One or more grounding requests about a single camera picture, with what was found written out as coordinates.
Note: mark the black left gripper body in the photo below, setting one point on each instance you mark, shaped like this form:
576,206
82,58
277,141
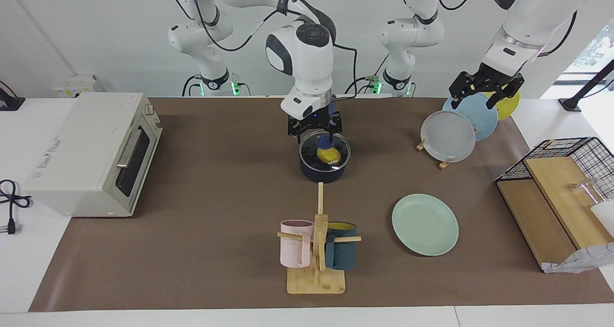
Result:
489,77

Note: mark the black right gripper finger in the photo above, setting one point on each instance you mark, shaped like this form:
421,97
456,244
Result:
297,128
337,124

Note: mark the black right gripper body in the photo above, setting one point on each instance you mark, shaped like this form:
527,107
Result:
319,118

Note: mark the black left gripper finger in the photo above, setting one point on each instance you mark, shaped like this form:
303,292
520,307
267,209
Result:
507,88
463,85

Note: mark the glass lid blue knob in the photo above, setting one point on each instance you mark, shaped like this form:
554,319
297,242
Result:
309,154

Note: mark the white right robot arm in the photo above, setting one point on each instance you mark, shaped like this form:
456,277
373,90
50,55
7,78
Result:
307,63

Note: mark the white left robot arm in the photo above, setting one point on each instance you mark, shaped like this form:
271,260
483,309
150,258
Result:
523,34

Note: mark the yellow plate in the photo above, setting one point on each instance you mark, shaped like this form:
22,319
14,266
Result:
508,107

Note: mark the light blue plate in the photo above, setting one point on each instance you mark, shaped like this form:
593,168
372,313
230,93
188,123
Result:
479,118

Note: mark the dark blue pot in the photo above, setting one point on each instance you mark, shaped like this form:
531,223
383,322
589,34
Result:
324,176

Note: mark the grey plate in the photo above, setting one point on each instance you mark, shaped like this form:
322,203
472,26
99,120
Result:
448,136

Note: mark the wooden plate rack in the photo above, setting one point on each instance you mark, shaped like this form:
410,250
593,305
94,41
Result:
444,164

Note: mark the light green plate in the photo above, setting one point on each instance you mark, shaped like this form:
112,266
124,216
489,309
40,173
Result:
425,225

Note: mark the black slanted stand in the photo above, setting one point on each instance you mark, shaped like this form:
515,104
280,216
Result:
583,91

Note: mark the light wooden board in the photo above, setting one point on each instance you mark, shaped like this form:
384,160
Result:
561,192

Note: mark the pink mug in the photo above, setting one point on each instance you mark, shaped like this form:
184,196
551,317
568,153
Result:
293,245

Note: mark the dark teal mug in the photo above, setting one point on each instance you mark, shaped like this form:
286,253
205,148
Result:
341,252

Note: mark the brown wooden board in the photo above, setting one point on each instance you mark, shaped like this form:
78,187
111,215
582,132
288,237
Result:
532,216

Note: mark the clear glass cup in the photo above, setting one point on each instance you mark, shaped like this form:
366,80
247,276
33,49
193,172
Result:
587,192

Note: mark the brown table mat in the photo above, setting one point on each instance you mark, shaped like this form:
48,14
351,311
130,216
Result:
230,250

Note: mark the wooden mug rack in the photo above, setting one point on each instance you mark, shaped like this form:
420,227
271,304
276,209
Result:
316,281

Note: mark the white cup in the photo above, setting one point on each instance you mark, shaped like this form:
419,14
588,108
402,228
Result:
605,216

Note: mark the white toaster oven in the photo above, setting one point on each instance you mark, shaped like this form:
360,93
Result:
76,159

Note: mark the black stand base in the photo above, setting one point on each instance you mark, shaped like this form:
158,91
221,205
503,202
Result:
9,104

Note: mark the white wall socket box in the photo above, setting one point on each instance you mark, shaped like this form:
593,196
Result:
74,86

